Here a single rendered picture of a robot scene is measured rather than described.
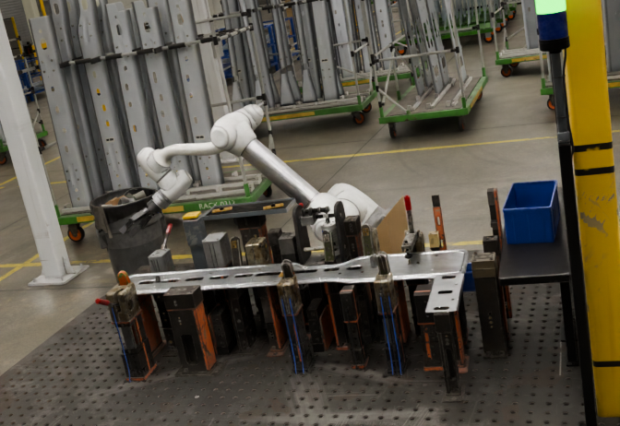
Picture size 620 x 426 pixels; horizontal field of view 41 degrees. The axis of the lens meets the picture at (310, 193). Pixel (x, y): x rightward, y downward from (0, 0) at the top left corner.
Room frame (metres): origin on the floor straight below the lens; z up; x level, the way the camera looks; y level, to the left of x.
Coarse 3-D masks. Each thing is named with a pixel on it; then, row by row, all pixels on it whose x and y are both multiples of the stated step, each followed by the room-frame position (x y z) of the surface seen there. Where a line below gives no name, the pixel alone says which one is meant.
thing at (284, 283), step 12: (288, 288) 2.67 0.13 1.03; (288, 300) 2.67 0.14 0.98; (300, 300) 2.73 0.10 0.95; (288, 312) 2.68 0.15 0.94; (300, 312) 2.72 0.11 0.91; (288, 324) 2.69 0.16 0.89; (300, 324) 2.70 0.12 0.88; (288, 336) 2.69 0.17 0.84; (300, 336) 2.68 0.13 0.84; (300, 348) 2.67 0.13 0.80; (300, 360) 2.68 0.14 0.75; (312, 360) 2.73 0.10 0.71; (300, 372) 2.67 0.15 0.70
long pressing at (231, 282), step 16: (368, 256) 2.90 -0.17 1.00; (400, 256) 2.84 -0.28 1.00; (416, 256) 2.82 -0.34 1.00; (432, 256) 2.79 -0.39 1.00; (448, 256) 2.76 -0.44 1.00; (464, 256) 2.74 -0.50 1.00; (160, 272) 3.15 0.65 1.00; (176, 272) 3.12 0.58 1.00; (192, 272) 3.09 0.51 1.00; (208, 272) 3.06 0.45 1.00; (224, 272) 3.02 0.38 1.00; (240, 272) 2.99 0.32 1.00; (256, 272) 2.96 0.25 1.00; (272, 272) 2.93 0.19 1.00; (320, 272) 2.84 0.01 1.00; (336, 272) 2.81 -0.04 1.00; (352, 272) 2.78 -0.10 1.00; (368, 272) 2.75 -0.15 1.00; (400, 272) 2.70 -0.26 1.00; (416, 272) 2.67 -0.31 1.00; (432, 272) 2.64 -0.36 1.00; (448, 272) 2.62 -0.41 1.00; (464, 272) 2.61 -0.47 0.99; (144, 288) 3.02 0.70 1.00; (160, 288) 2.98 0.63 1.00; (208, 288) 2.90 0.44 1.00; (224, 288) 2.88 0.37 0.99; (240, 288) 2.86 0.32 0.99
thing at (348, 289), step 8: (344, 288) 2.67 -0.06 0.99; (352, 288) 2.66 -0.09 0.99; (344, 296) 2.63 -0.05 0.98; (352, 296) 2.63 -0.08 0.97; (344, 304) 2.63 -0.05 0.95; (352, 304) 2.62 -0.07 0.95; (344, 312) 2.63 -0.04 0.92; (352, 312) 2.62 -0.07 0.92; (344, 320) 2.63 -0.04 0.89; (352, 320) 2.62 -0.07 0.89; (352, 328) 2.63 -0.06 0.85; (360, 328) 2.67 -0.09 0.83; (352, 336) 2.64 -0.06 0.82; (360, 336) 2.65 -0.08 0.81; (352, 344) 2.62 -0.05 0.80; (360, 344) 2.63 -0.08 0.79; (352, 352) 2.63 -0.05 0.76; (360, 352) 2.63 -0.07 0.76; (352, 360) 2.64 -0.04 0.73; (360, 360) 2.63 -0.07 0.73; (368, 360) 2.67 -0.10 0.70; (352, 368) 2.63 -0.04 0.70; (360, 368) 2.62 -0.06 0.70; (368, 368) 2.61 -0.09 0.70
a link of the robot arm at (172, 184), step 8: (168, 176) 3.93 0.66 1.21; (176, 176) 3.94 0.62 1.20; (184, 176) 3.94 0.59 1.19; (160, 184) 3.94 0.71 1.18; (168, 184) 3.92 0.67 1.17; (176, 184) 3.92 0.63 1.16; (184, 184) 3.93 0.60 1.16; (168, 192) 3.92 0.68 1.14; (176, 192) 3.92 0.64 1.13; (184, 192) 3.95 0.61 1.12
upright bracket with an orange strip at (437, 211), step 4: (432, 196) 2.88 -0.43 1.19; (436, 196) 2.87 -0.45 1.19; (432, 200) 2.88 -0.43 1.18; (436, 200) 2.87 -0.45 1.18; (436, 204) 2.87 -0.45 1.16; (436, 208) 2.87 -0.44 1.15; (440, 208) 2.87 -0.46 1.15; (436, 212) 2.87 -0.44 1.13; (440, 212) 2.87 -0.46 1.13; (436, 216) 2.87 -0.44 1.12; (440, 216) 2.87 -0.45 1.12; (436, 220) 2.87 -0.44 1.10; (440, 220) 2.87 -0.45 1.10; (436, 224) 2.87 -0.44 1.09; (440, 224) 2.87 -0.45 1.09; (436, 228) 2.87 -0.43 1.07; (440, 228) 2.87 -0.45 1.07; (440, 232) 2.87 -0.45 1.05; (444, 232) 2.87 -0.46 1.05; (440, 236) 2.87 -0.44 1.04; (444, 236) 2.87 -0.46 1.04; (440, 240) 2.88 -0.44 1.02; (444, 240) 2.87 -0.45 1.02; (440, 244) 2.87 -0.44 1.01; (444, 244) 2.87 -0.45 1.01; (440, 248) 2.87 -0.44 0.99; (444, 248) 2.87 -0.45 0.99
